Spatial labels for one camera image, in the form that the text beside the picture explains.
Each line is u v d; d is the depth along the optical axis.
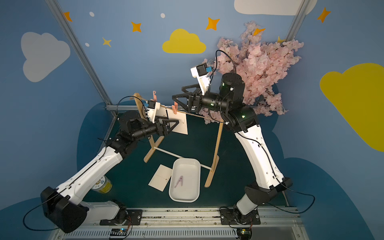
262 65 0.62
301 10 0.71
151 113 0.61
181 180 0.86
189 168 0.91
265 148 0.42
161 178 0.88
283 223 0.73
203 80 0.46
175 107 0.62
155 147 0.99
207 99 0.48
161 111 0.68
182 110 0.64
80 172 0.44
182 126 0.69
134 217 0.74
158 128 0.60
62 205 0.37
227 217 0.74
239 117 0.41
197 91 0.47
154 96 0.64
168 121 0.64
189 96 0.45
